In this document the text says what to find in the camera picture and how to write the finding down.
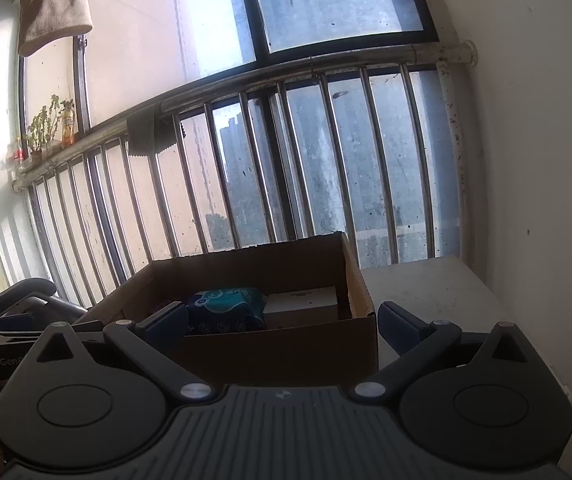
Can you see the brown cardboard box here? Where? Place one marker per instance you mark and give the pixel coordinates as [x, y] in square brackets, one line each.
[319, 326]

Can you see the red bottle on sill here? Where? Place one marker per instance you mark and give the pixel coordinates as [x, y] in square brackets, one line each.
[19, 151]

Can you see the white flat box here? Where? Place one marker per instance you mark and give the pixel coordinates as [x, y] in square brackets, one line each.
[301, 308]

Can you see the orange bottle on sill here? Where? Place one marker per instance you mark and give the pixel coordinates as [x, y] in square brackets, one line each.
[68, 116]

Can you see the metal window railing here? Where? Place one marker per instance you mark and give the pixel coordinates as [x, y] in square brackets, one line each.
[365, 142]

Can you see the dark cloth on railing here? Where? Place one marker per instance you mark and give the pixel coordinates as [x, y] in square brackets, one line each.
[149, 132]

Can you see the blue wet wipes pack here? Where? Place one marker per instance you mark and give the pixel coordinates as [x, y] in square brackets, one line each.
[226, 310]

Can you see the white side table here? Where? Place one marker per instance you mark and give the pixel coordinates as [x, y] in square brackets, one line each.
[477, 370]

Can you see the small potted plant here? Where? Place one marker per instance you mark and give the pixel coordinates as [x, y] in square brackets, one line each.
[43, 128]

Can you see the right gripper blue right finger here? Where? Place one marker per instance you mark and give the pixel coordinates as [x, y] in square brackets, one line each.
[402, 330]

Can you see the beige hanging towel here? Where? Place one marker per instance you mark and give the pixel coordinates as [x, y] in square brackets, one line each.
[44, 21]

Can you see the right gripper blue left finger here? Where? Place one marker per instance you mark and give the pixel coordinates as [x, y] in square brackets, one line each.
[164, 327]

